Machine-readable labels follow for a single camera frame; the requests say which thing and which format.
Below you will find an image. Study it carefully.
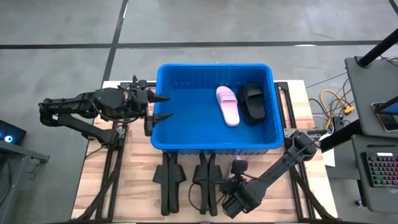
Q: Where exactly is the white paper sheet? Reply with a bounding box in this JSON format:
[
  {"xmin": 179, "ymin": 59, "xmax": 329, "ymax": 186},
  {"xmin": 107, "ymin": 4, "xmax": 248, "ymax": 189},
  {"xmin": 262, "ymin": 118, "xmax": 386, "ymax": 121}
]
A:
[{"xmin": 320, "ymin": 133, "xmax": 336, "ymax": 168}]

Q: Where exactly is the blue plastic bin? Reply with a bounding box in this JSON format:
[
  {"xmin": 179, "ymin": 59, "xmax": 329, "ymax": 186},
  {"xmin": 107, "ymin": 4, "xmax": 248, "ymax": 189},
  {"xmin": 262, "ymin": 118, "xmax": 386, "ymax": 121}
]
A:
[{"xmin": 150, "ymin": 63, "xmax": 285, "ymax": 156}]

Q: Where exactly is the grey desk top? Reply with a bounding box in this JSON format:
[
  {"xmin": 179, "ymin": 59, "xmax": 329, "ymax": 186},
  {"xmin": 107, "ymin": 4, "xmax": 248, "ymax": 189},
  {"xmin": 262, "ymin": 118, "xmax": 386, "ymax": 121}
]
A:
[{"xmin": 344, "ymin": 55, "xmax": 398, "ymax": 138}]

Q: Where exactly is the black stand leg bar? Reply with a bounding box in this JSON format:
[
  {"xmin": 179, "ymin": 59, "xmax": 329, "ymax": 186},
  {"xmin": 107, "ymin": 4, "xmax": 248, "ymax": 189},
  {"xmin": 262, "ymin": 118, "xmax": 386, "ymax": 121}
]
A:
[{"xmin": 319, "ymin": 119, "xmax": 363, "ymax": 153}]

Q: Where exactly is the black round pole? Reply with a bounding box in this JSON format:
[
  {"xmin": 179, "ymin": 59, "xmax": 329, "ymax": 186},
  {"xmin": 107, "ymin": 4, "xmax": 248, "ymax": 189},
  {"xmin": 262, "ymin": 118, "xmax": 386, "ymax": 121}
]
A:
[{"xmin": 356, "ymin": 27, "xmax": 398, "ymax": 68}]

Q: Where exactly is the thin black floor cable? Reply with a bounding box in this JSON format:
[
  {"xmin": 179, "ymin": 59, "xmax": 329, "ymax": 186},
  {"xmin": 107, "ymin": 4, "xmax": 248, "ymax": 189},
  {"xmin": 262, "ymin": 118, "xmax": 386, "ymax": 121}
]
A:
[{"xmin": 306, "ymin": 73, "xmax": 348, "ymax": 89}]

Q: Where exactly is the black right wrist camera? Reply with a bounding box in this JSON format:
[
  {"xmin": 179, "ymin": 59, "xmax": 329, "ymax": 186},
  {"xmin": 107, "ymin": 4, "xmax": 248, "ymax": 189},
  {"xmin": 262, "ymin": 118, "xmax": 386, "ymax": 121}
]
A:
[{"xmin": 230, "ymin": 159, "xmax": 249, "ymax": 175}]

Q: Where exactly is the black monitor with blue screen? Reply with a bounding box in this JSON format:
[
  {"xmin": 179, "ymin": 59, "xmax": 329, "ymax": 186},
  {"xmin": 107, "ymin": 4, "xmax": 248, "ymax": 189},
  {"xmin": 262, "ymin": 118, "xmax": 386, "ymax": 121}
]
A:
[{"xmin": 379, "ymin": 95, "xmax": 398, "ymax": 115}]

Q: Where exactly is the grey keyboard desk panel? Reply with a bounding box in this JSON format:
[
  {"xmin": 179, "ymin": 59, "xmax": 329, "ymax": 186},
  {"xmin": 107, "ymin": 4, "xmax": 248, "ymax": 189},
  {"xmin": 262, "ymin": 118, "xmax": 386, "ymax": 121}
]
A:
[{"xmin": 351, "ymin": 134, "xmax": 398, "ymax": 214}]

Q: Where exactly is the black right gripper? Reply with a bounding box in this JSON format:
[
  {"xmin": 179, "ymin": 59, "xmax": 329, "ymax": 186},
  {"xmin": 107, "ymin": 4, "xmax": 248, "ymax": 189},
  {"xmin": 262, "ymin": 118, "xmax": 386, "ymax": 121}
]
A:
[{"xmin": 220, "ymin": 179, "xmax": 249, "ymax": 218}]

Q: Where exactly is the tablet with light screen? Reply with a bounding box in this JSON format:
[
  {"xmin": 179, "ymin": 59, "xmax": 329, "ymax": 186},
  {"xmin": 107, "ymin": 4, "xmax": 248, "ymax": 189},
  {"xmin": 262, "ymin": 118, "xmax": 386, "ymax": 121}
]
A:
[{"xmin": 371, "ymin": 101, "xmax": 398, "ymax": 133}]

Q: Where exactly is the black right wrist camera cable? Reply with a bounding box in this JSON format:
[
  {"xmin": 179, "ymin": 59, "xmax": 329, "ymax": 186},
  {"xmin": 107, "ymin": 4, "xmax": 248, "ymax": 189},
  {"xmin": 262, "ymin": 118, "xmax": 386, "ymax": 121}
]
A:
[{"xmin": 188, "ymin": 181, "xmax": 228, "ymax": 213}]

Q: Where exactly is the backlit rainbow keyboard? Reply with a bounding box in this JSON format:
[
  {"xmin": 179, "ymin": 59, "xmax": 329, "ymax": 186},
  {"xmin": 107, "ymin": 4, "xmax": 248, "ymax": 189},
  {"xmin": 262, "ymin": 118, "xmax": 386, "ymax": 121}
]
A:
[{"xmin": 361, "ymin": 151, "xmax": 398, "ymax": 189}]

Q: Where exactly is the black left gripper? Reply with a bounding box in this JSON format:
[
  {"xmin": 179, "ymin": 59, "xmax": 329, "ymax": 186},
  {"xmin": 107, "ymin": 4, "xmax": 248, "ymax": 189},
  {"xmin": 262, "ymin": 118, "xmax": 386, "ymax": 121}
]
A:
[{"xmin": 126, "ymin": 88, "xmax": 174, "ymax": 137}]

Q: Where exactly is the dark laptop with glowing logo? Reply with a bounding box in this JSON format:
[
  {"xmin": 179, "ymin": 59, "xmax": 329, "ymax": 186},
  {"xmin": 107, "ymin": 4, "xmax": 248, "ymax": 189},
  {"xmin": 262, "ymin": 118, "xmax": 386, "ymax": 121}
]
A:
[{"xmin": 0, "ymin": 119, "xmax": 27, "ymax": 146}]

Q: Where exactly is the grey metal stand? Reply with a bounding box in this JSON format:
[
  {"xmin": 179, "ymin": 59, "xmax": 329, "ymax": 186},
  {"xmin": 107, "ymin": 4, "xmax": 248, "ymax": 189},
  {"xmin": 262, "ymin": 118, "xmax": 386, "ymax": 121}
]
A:
[{"xmin": 0, "ymin": 139, "xmax": 50, "ymax": 224}]

